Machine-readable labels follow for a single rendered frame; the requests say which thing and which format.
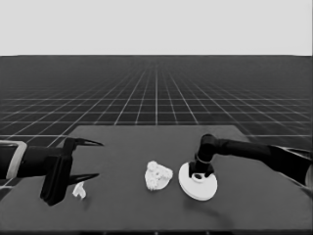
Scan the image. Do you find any large thick white disc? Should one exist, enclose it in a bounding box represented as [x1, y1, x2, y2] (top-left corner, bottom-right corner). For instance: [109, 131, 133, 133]
[178, 162, 219, 202]

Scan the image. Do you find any small white T-shaped piece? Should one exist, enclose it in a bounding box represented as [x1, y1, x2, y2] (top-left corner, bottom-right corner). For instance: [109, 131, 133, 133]
[71, 181, 87, 200]

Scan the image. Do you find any white round carrier with pins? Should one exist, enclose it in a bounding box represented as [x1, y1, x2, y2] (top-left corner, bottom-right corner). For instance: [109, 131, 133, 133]
[144, 160, 174, 192]

